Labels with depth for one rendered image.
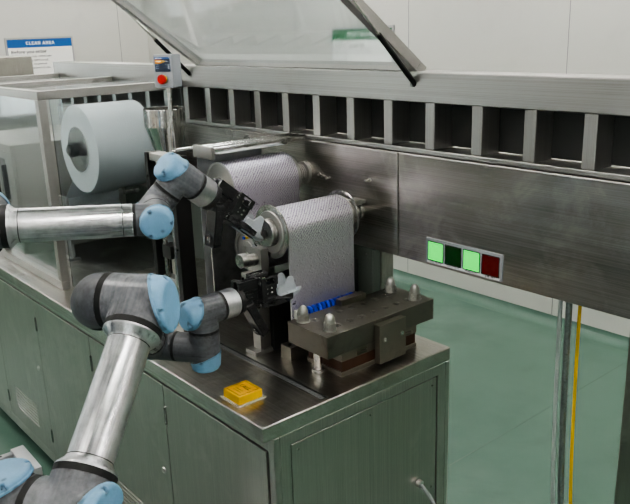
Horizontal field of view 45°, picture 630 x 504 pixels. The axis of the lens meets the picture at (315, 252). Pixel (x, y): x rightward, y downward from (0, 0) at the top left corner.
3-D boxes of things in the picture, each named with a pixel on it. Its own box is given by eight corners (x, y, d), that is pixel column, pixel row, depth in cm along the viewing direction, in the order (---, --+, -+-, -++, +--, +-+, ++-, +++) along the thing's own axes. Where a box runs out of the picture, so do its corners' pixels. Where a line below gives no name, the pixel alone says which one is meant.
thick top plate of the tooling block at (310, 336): (288, 342, 202) (287, 320, 200) (392, 304, 227) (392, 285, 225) (327, 360, 190) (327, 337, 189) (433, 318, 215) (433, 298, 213)
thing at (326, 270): (290, 315, 207) (288, 251, 201) (353, 295, 221) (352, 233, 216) (291, 316, 206) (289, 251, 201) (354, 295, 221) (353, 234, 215)
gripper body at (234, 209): (258, 203, 196) (226, 180, 188) (242, 232, 194) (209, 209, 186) (241, 199, 202) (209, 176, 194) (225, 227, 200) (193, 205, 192)
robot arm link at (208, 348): (186, 360, 197) (182, 320, 193) (227, 363, 194) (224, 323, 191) (173, 373, 189) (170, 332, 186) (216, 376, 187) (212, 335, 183)
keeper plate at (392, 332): (374, 362, 202) (374, 324, 199) (400, 351, 208) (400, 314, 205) (381, 365, 200) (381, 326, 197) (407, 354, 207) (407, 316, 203)
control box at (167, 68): (152, 88, 234) (148, 54, 231) (164, 86, 240) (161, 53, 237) (171, 88, 231) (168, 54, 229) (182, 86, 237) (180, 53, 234)
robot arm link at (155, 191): (127, 222, 176) (156, 185, 176) (127, 211, 187) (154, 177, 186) (154, 241, 179) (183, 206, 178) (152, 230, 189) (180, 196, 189)
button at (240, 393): (223, 396, 188) (222, 388, 187) (246, 387, 192) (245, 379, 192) (239, 406, 183) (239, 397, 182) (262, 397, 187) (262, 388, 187)
